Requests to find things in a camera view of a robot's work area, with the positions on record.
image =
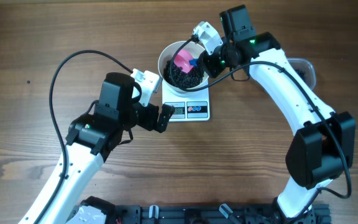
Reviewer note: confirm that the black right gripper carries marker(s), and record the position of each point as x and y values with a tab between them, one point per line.
208	65

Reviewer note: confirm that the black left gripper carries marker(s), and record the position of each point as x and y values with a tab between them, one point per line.
159	120

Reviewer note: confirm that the pink scoop with blue handle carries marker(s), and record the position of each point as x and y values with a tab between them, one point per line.
185	61

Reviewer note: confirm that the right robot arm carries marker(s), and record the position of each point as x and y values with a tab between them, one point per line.
323	140

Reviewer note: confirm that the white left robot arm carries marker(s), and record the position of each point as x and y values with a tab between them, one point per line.
123	103

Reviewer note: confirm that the white digital kitchen scale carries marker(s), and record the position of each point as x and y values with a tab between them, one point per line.
189	106

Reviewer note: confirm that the black beans in bowl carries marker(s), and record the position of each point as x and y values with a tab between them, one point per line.
175	75

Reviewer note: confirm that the white bowl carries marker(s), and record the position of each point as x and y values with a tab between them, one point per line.
195	50

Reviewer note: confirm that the black beans in container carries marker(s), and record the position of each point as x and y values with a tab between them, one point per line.
300	73

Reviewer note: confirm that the clear plastic bean container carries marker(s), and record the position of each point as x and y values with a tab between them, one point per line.
307	67

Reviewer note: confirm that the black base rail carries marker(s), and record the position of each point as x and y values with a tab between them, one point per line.
96	210

